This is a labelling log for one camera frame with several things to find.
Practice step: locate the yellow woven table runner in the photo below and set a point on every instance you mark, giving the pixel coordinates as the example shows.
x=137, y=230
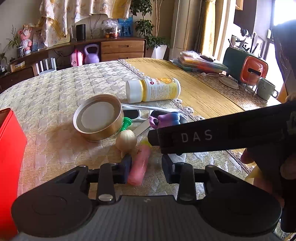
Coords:
x=203, y=99

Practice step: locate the white wifi router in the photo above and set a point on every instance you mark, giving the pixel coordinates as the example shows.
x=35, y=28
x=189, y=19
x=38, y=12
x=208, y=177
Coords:
x=45, y=66

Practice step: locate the purple kettlebell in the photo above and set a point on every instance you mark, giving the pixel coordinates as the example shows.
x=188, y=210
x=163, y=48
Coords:
x=91, y=57

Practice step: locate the white frame sunglasses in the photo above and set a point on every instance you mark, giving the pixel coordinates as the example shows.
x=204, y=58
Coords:
x=134, y=112

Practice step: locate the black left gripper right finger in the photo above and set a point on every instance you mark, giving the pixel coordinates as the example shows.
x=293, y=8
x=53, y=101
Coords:
x=183, y=174

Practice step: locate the beige quilted table mat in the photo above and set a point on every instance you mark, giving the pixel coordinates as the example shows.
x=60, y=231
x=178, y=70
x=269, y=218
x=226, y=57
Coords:
x=45, y=105

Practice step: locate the silver nail clipper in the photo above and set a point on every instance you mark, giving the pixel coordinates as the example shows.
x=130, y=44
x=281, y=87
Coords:
x=142, y=128

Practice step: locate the bag of fruit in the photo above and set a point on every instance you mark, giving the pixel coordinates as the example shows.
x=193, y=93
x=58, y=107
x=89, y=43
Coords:
x=111, y=28

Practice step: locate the round gold tin can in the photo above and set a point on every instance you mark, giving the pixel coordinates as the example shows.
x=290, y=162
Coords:
x=99, y=117

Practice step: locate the patterned hanging cloth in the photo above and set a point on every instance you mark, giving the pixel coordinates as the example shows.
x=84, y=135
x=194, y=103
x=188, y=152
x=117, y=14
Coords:
x=57, y=17

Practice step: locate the potted green plant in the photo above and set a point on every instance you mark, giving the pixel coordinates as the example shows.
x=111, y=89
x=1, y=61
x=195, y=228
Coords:
x=146, y=29

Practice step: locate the yellow white supplement bottle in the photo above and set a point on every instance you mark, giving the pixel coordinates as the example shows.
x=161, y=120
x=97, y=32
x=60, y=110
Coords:
x=153, y=89

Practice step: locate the round coaster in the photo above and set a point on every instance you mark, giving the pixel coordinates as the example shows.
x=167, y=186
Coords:
x=229, y=82

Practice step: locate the wooden tv cabinet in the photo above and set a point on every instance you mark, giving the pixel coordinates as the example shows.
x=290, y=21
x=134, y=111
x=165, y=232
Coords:
x=107, y=49

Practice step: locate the pink doll figure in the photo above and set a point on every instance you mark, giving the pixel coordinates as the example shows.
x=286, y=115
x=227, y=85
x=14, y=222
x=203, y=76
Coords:
x=25, y=34

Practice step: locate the black cylindrical speaker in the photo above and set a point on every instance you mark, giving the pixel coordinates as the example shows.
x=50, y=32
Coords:
x=81, y=32

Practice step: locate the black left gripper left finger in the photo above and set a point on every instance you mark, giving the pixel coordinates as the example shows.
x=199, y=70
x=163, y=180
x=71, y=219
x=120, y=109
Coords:
x=106, y=176

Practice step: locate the person's right hand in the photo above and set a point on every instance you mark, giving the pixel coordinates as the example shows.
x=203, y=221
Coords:
x=264, y=181

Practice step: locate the red metal tin box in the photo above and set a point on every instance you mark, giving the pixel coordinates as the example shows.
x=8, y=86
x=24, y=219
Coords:
x=13, y=143

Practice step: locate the purple blue toy figure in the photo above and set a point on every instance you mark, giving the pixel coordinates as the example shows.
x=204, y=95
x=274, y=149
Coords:
x=164, y=120

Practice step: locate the yellow curtain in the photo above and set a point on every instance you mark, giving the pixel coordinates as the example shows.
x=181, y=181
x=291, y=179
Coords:
x=206, y=29

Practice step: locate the stack of colourful folders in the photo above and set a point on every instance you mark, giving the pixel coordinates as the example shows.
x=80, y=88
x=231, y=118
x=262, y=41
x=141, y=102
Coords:
x=191, y=61

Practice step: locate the pink cylinder toy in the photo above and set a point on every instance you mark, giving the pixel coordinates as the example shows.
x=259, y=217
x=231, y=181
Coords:
x=139, y=163

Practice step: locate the small potted plant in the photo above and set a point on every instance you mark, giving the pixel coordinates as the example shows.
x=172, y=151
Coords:
x=15, y=42

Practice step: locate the blue picture box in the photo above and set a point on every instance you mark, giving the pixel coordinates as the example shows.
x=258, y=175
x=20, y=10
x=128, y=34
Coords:
x=126, y=27

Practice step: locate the grey green mug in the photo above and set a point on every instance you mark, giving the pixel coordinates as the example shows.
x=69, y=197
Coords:
x=265, y=89

